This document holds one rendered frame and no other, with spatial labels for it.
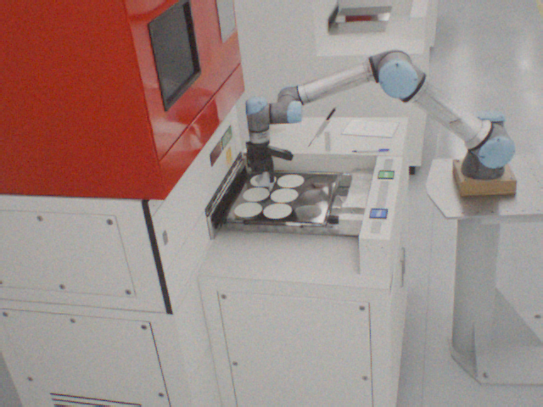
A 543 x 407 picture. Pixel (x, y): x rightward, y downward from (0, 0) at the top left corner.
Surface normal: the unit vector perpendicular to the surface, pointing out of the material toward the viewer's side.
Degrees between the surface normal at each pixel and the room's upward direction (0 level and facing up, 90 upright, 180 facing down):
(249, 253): 0
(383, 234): 0
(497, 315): 90
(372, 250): 90
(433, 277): 0
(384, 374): 90
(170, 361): 90
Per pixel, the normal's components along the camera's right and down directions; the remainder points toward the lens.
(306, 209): -0.11, -0.86
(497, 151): 0.00, 0.55
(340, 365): -0.25, 0.50
